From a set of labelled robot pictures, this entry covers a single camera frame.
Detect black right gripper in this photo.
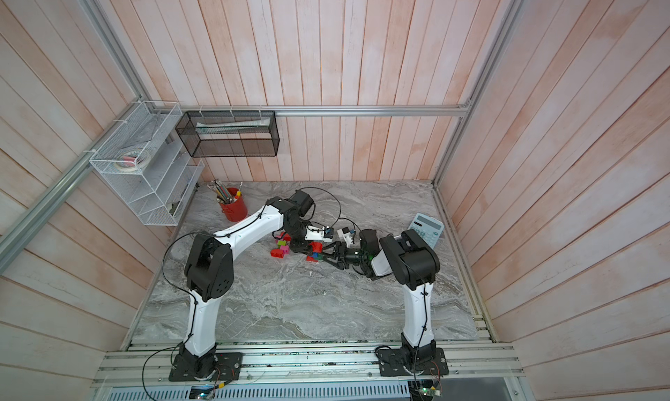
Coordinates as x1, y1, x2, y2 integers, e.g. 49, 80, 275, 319
320, 242, 369, 270

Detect red lego brick base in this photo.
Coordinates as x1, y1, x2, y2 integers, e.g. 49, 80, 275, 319
270, 248, 286, 258

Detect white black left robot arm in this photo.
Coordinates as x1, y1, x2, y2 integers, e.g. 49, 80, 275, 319
184, 191, 314, 358

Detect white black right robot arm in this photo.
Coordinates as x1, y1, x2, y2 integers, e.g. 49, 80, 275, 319
320, 229, 441, 375

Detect red pen cup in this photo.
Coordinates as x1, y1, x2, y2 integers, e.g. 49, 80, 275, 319
219, 187, 249, 222

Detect pens in cup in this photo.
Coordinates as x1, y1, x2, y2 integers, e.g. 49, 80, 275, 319
208, 179, 242, 205

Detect light blue calculator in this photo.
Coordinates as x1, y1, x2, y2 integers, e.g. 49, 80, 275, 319
409, 214, 444, 248

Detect tape roll on shelf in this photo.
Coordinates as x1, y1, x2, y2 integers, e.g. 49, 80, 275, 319
113, 149, 149, 172

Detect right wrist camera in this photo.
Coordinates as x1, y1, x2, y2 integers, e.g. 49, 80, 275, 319
337, 228, 356, 248

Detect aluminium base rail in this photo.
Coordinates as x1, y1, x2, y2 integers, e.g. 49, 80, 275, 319
92, 340, 533, 400

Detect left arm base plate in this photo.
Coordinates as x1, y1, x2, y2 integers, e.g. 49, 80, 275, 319
169, 350, 244, 382

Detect black mesh wall basket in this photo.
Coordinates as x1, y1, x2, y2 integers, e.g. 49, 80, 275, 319
176, 111, 281, 158

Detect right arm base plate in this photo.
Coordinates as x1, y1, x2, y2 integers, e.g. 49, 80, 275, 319
374, 345, 449, 378

